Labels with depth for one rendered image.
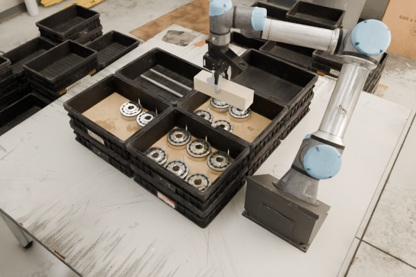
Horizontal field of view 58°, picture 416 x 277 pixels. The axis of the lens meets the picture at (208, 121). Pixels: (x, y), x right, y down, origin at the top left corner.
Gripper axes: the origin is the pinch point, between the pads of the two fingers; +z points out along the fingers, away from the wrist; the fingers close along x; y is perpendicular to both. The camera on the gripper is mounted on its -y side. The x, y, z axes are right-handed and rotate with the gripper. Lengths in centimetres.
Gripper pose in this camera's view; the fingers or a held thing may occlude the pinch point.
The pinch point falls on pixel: (223, 86)
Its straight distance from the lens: 149.8
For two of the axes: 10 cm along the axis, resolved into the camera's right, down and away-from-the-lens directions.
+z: 0.0, 7.3, 6.8
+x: -5.7, 5.6, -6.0
